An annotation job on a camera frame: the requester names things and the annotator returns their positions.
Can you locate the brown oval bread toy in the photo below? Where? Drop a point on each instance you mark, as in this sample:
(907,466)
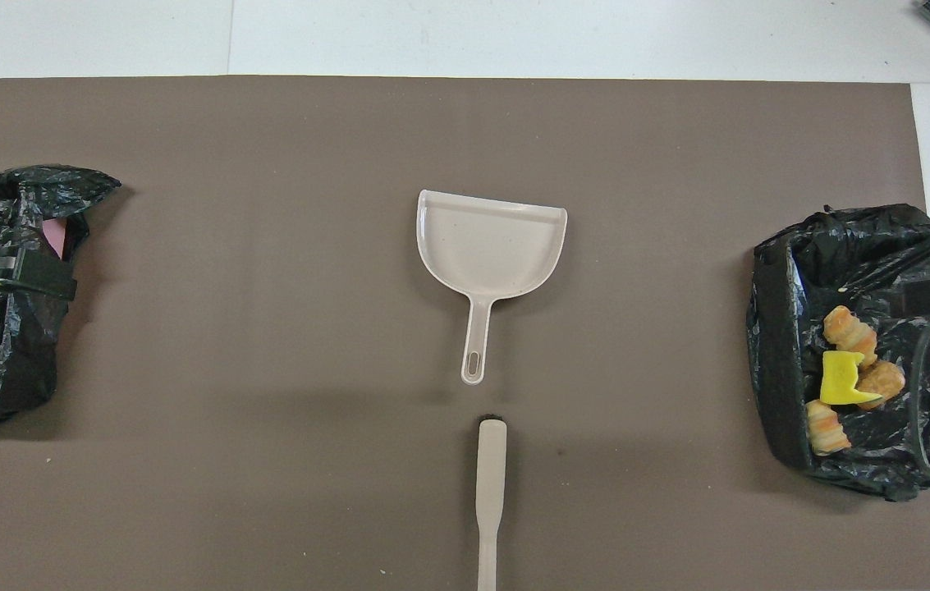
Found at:
(885,379)

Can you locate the pale ridged bread toy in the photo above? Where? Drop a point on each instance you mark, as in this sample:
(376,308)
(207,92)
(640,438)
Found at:
(826,431)

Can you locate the orange striped croissant toy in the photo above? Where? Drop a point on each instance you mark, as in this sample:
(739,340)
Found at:
(846,328)

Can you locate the yellow sponge piece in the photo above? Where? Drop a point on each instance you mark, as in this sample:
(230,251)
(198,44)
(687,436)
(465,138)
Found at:
(840,379)

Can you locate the crumpled black trash bag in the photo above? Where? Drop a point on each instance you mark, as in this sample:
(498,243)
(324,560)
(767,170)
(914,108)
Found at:
(21,345)

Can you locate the pink bin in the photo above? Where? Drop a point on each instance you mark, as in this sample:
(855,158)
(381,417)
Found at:
(57,238)

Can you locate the beige plastic dustpan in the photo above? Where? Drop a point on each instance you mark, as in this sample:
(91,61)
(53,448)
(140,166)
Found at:
(489,246)

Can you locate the bin lined with black bag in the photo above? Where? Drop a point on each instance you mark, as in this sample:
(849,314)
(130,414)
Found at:
(842,263)

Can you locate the beige brush with black bristles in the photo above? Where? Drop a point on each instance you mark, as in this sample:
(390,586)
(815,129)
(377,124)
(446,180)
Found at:
(491,468)

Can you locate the brown table mat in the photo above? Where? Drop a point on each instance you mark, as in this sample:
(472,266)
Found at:
(268,148)

